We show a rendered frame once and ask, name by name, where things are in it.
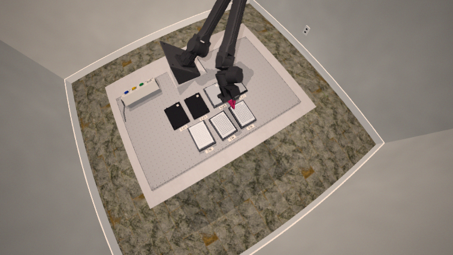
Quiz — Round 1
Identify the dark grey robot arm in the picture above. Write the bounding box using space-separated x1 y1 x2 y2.
175 0 247 101

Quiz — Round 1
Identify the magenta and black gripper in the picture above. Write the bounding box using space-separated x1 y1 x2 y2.
217 93 236 109

